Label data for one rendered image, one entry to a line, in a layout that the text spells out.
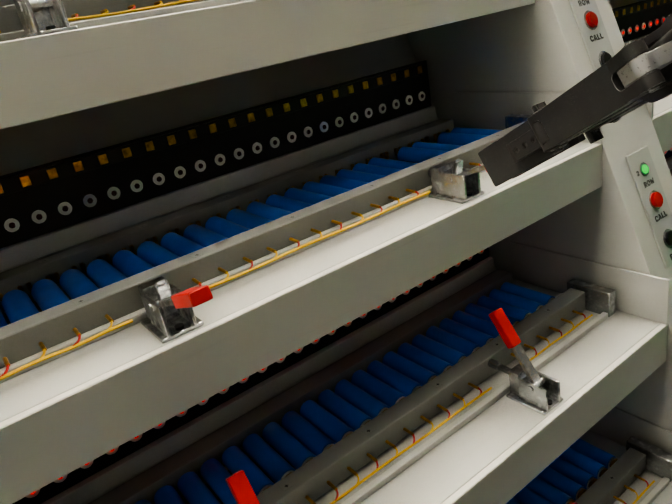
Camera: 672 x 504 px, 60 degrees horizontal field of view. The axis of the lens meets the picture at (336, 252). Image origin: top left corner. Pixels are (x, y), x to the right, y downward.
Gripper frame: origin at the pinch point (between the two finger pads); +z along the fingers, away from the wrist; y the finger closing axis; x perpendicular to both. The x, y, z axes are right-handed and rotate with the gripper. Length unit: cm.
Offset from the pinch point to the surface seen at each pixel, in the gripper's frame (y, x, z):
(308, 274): -17.0, -1.3, 7.7
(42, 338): -33.6, 2.1, 11.0
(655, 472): 16.0, -36.7, 18.3
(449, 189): -1.0, 0.2, 8.5
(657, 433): 17.8, -33.0, 17.1
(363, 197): -7.8, 2.7, 10.6
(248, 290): -21.0, -0.5, 9.1
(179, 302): -27.2, 0.0, 2.9
